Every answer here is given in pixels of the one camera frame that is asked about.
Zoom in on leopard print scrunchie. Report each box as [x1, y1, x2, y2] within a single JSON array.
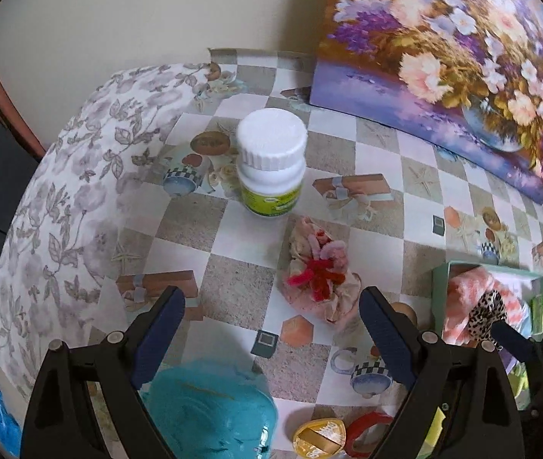
[[465, 291, 509, 345]]

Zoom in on green cloth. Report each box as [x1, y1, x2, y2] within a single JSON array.
[[530, 296, 543, 340]]

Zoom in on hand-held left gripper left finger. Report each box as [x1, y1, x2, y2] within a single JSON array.
[[19, 285, 187, 459]]

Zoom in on pink flower scrunchie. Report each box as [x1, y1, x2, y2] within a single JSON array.
[[278, 215, 363, 328]]

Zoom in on floral painting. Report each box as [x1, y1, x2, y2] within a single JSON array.
[[310, 0, 543, 204]]

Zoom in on teal plush toy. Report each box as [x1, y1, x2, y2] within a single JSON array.
[[140, 358, 278, 459]]

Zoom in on grey floral cloth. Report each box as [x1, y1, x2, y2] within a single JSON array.
[[0, 62, 212, 400]]

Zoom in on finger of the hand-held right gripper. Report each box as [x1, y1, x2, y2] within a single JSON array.
[[491, 320, 543, 369]]

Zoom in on white box with teal rim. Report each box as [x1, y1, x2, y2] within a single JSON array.
[[431, 260, 543, 422]]

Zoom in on yellow sponge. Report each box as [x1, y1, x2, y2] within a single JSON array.
[[427, 361, 533, 455]]

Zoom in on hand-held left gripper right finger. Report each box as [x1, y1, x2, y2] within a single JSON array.
[[358, 286, 525, 459]]

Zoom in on red tape roll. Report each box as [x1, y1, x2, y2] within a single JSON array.
[[343, 411, 394, 457]]

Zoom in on checkered printed tablecloth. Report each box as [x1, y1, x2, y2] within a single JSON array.
[[85, 48, 543, 459]]

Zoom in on white plastic bottle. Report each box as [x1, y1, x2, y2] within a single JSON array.
[[236, 109, 308, 218]]

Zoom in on pink checkered cloth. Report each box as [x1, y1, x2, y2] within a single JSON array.
[[444, 268, 530, 345]]

